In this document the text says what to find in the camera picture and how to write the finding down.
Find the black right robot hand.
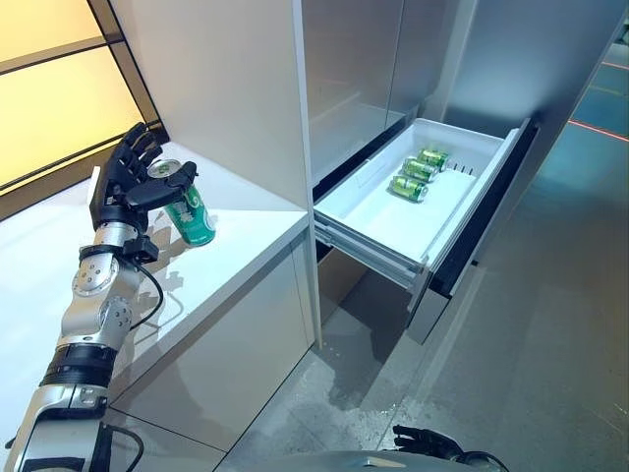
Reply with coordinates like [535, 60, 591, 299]
[391, 424, 464, 462]

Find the white fridge drawer steel front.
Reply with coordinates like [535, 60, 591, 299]
[312, 116, 541, 346]

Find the tall green beer can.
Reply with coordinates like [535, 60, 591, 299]
[146, 157, 218, 247]

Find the stainless steel fridge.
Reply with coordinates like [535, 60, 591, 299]
[300, 0, 629, 346]

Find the small green drink can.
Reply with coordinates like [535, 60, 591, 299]
[388, 174, 430, 204]
[417, 147, 451, 173]
[402, 155, 440, 184]

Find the white counter cabinet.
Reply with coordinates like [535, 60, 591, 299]
[0, 140, 316, 472]

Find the tall white cabinet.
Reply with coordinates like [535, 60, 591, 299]
[107, 0, 321, 348]

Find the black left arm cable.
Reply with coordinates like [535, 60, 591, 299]
[128, 262, 166, 329]

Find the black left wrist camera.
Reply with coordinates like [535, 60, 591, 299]
[121, 235, 159, 265]

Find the backlit orange window black frame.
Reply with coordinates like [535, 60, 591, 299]
[0, 0, 166, 223]

